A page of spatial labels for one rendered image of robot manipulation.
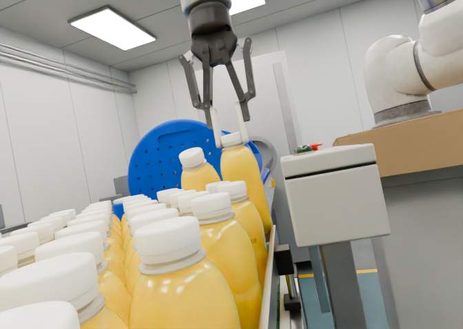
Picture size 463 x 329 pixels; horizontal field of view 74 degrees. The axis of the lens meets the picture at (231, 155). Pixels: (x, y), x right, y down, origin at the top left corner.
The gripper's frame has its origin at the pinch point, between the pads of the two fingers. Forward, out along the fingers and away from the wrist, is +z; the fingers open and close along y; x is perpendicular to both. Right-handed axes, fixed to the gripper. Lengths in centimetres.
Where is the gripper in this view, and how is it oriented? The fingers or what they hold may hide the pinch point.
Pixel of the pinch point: (229, 126)
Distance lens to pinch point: 54.1
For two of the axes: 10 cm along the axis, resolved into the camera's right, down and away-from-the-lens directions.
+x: -1.7, 0.1, -9.9
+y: -9.7, 1.9, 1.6
